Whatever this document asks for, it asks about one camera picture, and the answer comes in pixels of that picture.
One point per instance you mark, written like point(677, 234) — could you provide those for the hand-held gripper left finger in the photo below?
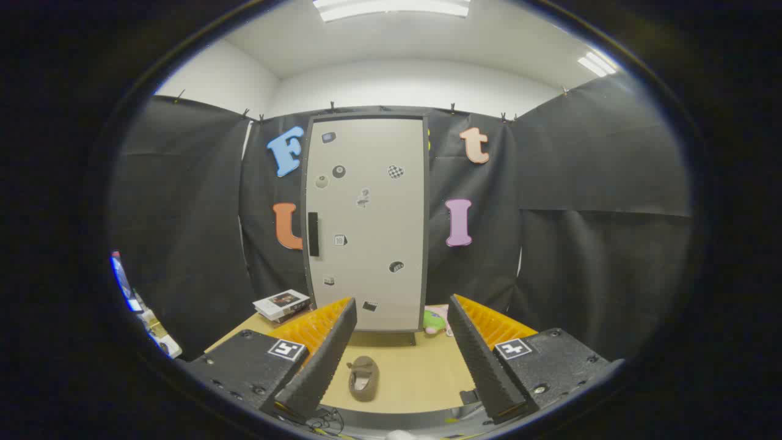
point(324, 366)

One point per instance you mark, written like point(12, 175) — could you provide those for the long ceiling light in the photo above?
point(391, 7)

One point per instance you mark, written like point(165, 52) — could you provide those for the brown fuzzy shoe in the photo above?
point(364, 382)

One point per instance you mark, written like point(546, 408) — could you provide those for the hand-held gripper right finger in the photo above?
point(482, 366)

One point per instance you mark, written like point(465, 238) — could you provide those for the white book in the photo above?
point(281, 300)

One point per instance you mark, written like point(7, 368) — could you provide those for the blue screen device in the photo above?
point(122, 281)

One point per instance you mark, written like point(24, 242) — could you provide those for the brown book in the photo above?
point(297, 315)

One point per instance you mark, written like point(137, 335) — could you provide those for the light grey shoe cabinet door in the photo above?
point(366, 232)

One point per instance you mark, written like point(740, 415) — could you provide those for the black backdrop cloth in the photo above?
point(580, 183)

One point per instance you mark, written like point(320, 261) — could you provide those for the white cluttered side table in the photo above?
point(160, 335)

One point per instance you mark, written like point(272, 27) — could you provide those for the small ceiling light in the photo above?
point(597, 63)

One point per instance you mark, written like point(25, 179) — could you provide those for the green pink plush toy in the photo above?
point(434, 321)

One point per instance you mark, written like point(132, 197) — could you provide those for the grey shoe cabinet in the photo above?
point(366, 114)

